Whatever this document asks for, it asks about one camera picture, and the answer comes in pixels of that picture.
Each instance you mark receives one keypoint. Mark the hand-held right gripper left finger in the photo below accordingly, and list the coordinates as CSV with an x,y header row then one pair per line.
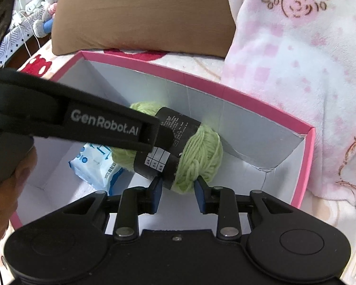
x,y
156,196

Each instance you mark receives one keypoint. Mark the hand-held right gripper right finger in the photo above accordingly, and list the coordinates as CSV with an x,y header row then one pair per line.
x,y
200,196

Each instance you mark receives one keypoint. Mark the printed bear blanket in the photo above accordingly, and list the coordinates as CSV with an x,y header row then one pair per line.
x,y
192,62

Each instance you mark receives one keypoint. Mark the grey plush toy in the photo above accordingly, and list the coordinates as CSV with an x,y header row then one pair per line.
x,y
49,9

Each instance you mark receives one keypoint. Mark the pink cardboard box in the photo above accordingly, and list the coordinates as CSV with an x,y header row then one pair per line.
x,y
255,115

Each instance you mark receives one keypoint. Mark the green yarn ball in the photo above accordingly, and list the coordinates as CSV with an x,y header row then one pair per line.
x,y
201,151

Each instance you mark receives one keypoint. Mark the pink checked pillow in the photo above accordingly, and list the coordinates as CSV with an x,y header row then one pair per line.
x,y
308,65

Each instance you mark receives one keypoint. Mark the brown pillow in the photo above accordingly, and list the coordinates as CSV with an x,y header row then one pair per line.
x,y
136,17

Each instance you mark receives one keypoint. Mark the patterned table cloth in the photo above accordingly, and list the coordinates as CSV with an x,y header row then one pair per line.
x,y
14,40

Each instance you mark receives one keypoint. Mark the blue wet wipes pack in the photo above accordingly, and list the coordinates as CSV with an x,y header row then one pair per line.
x,y
92,166

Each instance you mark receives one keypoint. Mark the person's left hand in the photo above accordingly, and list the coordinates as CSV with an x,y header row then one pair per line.
x,y
9,202

